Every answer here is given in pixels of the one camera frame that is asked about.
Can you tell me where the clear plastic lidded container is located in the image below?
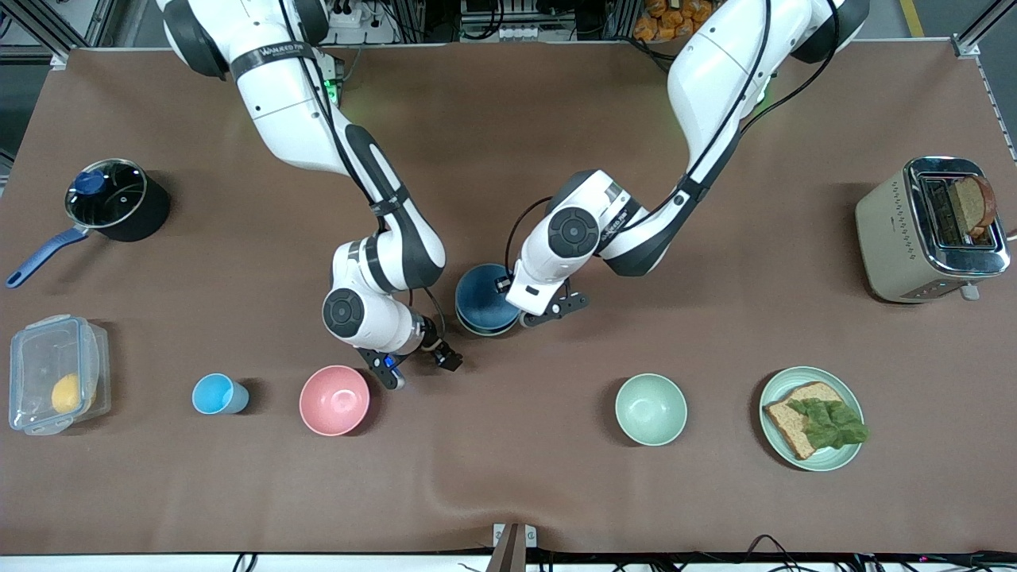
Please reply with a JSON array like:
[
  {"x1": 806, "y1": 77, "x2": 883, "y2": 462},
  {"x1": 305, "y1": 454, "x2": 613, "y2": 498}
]
[{"x1": 8, "y1": 315, "x2": 112, "y2": 436}]

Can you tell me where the aluminium frame post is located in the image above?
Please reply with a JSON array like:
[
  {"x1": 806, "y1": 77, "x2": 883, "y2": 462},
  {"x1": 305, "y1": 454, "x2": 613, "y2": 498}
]
[{"x1": 951, "y1": 0, "x2": 1017, "y2": 58}]

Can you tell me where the pink bowl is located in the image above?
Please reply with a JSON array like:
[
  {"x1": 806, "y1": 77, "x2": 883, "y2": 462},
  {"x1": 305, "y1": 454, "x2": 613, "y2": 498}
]
[{"x1": 300, "y1": 365, "x2": 371, "y2": 437}]

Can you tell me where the metal table edge bracket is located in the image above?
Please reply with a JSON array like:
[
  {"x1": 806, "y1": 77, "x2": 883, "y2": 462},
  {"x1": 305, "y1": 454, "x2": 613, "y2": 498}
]
[{"x1": 493, "y1": 523, "x2": 538, "y2": 572}]

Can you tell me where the glass lid with blue knob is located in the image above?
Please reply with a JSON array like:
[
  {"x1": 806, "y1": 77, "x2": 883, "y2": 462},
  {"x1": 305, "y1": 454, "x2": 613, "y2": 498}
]
[{"x1": 65, "y1": 160, "x2": 149, "y2": 229}]

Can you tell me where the beige metal toaster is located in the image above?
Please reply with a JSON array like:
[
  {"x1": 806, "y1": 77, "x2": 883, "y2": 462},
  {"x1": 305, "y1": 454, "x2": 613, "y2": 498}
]
[{"x1": 856, "y1": 156, "x2": 1011, "y2": 304}]

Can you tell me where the toasted bread slice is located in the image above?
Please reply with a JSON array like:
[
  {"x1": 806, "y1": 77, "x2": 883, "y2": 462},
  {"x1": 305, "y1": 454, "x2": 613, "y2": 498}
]
[{"x1": 949, "y1": 175, "x2": 997, "y2": 239}]

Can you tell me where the green plate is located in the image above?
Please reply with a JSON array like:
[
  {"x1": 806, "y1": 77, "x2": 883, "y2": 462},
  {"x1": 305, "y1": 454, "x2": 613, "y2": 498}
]
[{"x1": 759, "y1": 366, "x2": 865, "y2": 473}]

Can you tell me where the brown table cover mat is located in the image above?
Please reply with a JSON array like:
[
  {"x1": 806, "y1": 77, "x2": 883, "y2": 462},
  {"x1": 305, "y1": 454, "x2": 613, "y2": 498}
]
[{"x1": 0, "y1": 44, "x2": 1017, "y2": 555}]

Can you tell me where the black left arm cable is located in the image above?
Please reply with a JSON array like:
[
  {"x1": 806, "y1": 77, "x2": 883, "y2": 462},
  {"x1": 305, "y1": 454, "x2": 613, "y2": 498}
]
[{"x1": 505, "y1": 0, "x2": 843, "y2": 275}]

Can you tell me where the brown bread slice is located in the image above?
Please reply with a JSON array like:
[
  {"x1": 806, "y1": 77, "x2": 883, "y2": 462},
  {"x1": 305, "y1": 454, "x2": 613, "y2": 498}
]
[{"x1": 764, "y1": 382, "x2": 855, "y2": 461}]

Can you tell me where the black cable loop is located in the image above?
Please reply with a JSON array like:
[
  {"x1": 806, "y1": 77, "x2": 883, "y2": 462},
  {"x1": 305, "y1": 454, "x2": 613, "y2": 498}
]
[{"x1": 743, "y1": 534, "x2": 803, "y2": 572}]

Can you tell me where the blue bowl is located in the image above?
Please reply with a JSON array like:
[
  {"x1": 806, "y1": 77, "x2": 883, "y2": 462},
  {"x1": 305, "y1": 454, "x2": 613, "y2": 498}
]
[{"x1": 455, "y1": 264, "x2": 521, "y2": 334}]

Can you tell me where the light blue cup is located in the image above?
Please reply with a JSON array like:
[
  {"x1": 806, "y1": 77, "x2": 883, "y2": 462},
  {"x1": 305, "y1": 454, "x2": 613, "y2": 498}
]
[{"x1": 192, "y1": 373, "x2": 249, "y2": 415}]

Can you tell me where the green lettuce leaf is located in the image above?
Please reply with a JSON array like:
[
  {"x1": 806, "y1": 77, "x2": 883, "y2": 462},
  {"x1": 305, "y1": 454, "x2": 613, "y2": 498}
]
[{"x1": 787, "y1": 397, "x2": 870, "y2": 450}]

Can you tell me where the orange snack bag pile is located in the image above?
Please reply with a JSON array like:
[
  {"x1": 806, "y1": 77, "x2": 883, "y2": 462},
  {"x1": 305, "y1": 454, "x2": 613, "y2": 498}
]
[{"x1": 633, "y1": 0, "x2": 722, "y2": 42}]

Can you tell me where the dark saucepan with blue handle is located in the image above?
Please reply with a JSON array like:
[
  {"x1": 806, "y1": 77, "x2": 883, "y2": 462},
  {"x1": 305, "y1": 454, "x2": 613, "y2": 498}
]
[{"x1": 6, "y1": 159, "x2": 172, "y2": 288}]

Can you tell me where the yellow fruit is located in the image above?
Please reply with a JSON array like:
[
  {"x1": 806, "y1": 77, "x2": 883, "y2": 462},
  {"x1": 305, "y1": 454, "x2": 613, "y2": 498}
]
[{"x1": 52, "y1": 373, "x2": 83, "y2": 415}]

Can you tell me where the pale green bowl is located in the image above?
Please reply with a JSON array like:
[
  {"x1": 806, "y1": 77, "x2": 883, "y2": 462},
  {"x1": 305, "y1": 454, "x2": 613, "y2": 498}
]
[{"x1": 615, "y1": 373, "x2": 688, "y2": 446}]

